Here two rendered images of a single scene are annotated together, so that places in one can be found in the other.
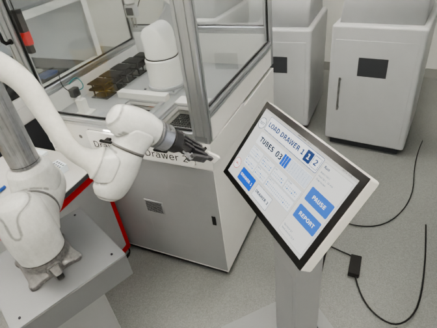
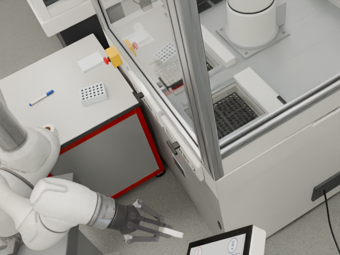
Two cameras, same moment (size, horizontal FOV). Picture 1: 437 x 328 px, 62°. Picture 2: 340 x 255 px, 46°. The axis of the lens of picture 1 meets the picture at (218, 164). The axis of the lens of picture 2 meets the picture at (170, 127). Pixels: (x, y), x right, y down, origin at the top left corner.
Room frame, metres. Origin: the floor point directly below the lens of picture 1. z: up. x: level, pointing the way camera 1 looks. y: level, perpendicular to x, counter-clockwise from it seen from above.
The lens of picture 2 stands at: (0.83, -0.39, 2.17)
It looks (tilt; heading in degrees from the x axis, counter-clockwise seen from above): 53 degrees down; 47
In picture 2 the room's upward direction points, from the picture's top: 18 degrees counter-clockwise
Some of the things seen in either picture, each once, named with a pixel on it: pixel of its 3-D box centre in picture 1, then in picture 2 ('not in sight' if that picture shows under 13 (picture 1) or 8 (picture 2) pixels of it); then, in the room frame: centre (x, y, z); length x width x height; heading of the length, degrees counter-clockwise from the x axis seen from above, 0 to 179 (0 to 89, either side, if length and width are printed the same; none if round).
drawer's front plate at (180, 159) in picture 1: (166, 151); (181, 147); (1.44, 0.24, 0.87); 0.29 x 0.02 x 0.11; 62
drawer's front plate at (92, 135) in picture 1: (112, 142); (146, 97); (1.59, 0.51, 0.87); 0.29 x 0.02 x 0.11; 62
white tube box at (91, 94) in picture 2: (52, 170); (93, 93); (1.55, 0.84, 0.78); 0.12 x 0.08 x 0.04; 137
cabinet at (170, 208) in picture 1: (181, 164); (247, 116); (1.99, 0.25, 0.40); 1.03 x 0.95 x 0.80; 62
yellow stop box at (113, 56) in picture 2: not in sight; (113, 57); (1.73, 0.81, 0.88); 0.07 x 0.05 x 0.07; 62
